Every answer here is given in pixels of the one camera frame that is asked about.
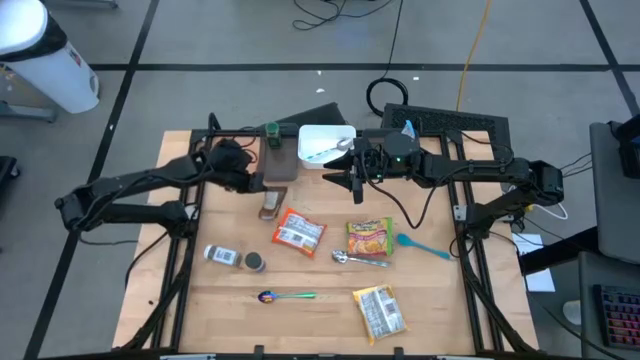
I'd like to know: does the looped black floor cable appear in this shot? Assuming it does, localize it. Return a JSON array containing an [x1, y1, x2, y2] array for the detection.
[[292, 0, 404, 81]]

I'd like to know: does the white trash can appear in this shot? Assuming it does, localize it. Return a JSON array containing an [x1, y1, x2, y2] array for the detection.
[[0, 0, 101, 115]]

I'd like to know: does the white paper sheet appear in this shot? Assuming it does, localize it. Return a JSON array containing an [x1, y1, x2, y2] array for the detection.
[[512, 232, 557, 294]]

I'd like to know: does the metal spoon teal handle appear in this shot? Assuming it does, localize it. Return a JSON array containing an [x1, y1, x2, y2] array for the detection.
[[305, 138, 354, 162], [331, 249, 391, 269]]

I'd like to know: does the yellow hanging cable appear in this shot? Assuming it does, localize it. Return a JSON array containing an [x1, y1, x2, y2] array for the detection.
[[455, 0, 494, 112]]

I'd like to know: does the yellow ramen packet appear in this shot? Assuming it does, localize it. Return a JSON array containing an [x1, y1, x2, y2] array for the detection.
[[352, 283, 409, 347]]

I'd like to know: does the coiled black floor cable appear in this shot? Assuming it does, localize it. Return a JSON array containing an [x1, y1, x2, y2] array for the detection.
[[366, 77, 410, 119]]

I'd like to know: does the black desk device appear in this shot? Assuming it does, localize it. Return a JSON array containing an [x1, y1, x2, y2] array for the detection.
[[608, 113, 640, 180]]

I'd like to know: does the backlit black keyboard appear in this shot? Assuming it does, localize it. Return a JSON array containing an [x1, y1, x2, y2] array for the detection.
[[593, 283, 640, 350]]

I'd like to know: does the white computer mouse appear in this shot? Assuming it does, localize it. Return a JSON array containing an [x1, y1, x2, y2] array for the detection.
[[563, 298, 584, 326]]

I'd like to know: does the black metal bar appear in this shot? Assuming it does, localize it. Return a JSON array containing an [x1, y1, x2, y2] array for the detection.
[[519, 227, 601, 275]]

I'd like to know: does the orange ramen packet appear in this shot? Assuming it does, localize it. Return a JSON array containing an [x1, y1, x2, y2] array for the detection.
[[271, 207, 328, 259]]

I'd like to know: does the black caster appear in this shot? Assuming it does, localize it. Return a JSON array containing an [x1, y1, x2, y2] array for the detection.
[[0, 155, 21, 182]]

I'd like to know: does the teal plastic spoon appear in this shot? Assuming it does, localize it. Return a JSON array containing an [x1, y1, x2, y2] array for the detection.
[[396, 232, 452, 261]]

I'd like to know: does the grey desk top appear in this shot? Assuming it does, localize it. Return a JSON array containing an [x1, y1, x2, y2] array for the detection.
[[589, 121, 640, 265]]

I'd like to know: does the iridescent rainbow metal spoon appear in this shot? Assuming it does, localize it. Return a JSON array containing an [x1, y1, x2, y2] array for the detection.
[[257, 289, 317, 305]]

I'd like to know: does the lime chili shrimp ramen packet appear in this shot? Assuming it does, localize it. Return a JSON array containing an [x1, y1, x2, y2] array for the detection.
[[345, 216, 395, 259]]

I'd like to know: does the white cable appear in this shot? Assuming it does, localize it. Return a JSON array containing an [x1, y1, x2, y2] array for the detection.
[[529, 199, 570, 221]]

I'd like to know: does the white plastic bin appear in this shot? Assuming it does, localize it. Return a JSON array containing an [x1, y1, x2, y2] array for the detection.
[[297, 123, 357, 171]]

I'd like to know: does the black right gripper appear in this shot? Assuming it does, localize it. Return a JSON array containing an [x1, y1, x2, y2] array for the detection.
[[322, 137, 382, 205]]

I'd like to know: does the white cap spice bottle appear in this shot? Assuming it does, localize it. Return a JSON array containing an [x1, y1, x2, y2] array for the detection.
[[202, 243, 244, 268]]

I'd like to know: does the green lid spice jar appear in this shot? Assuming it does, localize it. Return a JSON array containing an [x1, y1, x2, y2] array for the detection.
[[264, 121, 283, 150]]

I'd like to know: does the garlic powder spice jar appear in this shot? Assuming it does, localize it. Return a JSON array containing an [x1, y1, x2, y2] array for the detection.
[[243, 251, 267, 274]]

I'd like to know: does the black desk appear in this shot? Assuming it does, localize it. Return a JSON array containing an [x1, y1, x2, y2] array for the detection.
[[578, 249, 640, 360]]

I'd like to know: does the brown spice pouch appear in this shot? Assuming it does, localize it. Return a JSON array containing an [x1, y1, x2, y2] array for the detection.
[[258, 185, 290, 222]]

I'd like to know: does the grey metal stand base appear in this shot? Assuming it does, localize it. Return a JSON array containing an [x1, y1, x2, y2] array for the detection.
[[0, 102, 56, 124]]

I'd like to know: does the grey translucent bin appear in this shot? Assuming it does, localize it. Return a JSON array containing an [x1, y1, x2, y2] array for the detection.
[[262, 123, 301, 183]]

